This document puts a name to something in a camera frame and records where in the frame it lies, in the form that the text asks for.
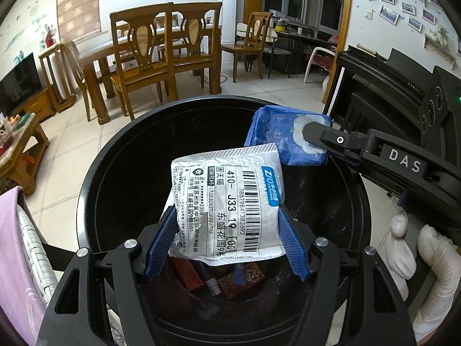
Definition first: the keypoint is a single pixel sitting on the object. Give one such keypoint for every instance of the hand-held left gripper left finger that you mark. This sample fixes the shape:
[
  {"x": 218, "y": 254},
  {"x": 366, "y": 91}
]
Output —
[{"x": 162, "y": 245}]

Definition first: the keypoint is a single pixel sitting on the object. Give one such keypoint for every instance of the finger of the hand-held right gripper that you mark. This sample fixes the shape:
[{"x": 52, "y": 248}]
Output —
[
  {"x": 345, "y": 160},
  {"x": 399, "y": 160}
]

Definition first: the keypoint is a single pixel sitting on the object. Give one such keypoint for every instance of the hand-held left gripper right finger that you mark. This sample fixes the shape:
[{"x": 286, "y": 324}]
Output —
[{"x": 293, "y": 245}]

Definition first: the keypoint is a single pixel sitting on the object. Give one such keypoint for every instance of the red drink carton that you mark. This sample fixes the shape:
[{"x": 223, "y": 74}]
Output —
[{"x": 185, "y": 274}]

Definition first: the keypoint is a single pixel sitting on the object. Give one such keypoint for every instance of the white courier package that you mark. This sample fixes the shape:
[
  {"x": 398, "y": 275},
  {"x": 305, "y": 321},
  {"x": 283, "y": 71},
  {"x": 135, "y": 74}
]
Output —
[{"x": 223, "y": 205}]

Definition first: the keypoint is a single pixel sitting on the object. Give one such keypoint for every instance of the blue tissue pack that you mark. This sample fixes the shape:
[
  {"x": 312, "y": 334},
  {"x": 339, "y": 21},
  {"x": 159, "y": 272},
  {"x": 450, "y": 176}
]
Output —
[{"x": 273, "y": 133}]

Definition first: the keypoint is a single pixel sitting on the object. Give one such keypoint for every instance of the black round trash bin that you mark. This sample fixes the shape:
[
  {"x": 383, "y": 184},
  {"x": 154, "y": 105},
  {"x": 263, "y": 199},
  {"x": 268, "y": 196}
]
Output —
[{"x": 126, "y": 173}]

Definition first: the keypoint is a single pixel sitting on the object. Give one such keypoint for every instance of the person's right hand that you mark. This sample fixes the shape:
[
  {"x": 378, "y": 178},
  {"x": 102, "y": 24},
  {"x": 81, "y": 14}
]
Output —
[{"x": 441, "y": 259}]

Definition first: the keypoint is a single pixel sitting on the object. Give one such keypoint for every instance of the brown snack wrapper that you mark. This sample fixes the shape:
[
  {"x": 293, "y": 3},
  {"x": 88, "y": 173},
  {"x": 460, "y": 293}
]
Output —
[{"x": 248, "y": 277}]

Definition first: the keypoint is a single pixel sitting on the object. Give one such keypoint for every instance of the small white tube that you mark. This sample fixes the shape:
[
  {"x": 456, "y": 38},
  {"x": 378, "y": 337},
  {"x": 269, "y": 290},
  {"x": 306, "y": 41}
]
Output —
[{"x": 214, "y": 286}]

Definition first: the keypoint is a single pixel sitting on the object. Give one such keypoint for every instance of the black upright piano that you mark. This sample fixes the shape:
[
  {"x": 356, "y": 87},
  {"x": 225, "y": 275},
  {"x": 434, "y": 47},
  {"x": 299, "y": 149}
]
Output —
[{"x": 378, "y": 83}]

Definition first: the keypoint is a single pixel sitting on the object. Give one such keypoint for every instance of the white teddy bear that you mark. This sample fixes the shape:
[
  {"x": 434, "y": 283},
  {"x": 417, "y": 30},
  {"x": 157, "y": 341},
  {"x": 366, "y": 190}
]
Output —
[{"x": 439, "y": 34}]

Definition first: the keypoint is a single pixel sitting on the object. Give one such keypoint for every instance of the red patterned cushion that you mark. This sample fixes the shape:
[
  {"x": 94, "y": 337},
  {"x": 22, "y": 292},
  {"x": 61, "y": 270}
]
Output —
[{"x": 326, "y": 63}]

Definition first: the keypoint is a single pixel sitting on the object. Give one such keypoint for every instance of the stack of papers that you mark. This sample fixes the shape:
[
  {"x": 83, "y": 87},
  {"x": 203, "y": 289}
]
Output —
[{"x": 371, "y": 52}]

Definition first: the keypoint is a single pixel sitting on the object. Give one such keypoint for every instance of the white plastic chair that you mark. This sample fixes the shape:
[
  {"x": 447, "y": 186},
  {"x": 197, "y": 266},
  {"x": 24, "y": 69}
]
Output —
[{"x": 311, "y": 61}]

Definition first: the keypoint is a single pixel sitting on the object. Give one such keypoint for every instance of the dark desk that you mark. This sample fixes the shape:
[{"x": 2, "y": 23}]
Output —
[{"x": 288, "y": 50}]

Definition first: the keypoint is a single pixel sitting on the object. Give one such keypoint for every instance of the white wicker chair, pink cloth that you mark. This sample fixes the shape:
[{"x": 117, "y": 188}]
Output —
[{"x": 14, "y": 259}]

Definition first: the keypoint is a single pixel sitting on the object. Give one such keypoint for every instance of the wooden dining chair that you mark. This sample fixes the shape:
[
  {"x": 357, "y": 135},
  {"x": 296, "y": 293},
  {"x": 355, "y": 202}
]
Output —
[
  {"x": 81, "y": 79},
  {"x": 140, "y": 79},
  {"x": 57, "y": 79},
  {"x": 237, "y": 48},
  {"x": 194, "y": 54}
]

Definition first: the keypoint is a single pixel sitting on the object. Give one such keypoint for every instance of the wooden coffee table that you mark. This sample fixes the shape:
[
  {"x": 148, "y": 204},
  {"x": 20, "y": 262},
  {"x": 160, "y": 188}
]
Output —
[{"x": 25, "y": 144}]

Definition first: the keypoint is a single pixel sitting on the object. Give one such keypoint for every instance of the wooden television stand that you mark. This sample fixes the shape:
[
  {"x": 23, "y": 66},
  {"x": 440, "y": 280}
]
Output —
[{"x": 36, "y": 104}]

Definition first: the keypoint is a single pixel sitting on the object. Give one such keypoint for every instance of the cluster of small bottles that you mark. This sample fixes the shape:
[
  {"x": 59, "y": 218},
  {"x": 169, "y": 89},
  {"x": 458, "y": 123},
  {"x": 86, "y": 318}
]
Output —
[{"x": 12, "y": 126}]

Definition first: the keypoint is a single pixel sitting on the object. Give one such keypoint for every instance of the white standing air conditioner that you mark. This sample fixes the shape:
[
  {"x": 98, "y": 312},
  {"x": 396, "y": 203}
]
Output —
[{"x": 228, "y": 7}]

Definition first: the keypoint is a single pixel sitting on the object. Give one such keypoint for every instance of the wooden dining table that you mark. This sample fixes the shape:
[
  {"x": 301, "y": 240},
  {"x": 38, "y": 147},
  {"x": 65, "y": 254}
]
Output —
[{"x": 97, "y": 54}]

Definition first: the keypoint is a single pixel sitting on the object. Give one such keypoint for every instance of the black television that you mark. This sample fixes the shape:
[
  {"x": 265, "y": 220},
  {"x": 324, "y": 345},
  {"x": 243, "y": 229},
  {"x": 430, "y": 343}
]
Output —
[{"x": 18, "y": 86}]

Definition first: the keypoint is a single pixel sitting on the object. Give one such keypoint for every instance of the patterned window blind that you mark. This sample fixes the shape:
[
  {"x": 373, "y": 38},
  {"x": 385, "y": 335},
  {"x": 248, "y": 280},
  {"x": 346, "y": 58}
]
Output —
[{"x": 77, "y": 7}]

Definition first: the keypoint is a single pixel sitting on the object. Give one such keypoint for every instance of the group of wall photo frames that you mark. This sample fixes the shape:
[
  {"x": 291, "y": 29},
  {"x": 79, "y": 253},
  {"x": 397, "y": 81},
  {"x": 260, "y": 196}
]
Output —
[{"x": 389, "y": 12}]

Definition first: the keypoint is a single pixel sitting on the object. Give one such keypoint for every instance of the yellow wooden door frame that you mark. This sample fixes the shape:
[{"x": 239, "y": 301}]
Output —
[{"x": 345, "y": 25}]

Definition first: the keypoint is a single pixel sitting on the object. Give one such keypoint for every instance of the red hanging wall ornament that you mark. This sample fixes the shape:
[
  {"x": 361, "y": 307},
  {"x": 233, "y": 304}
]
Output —
[{"x": 49, "y": 36}]

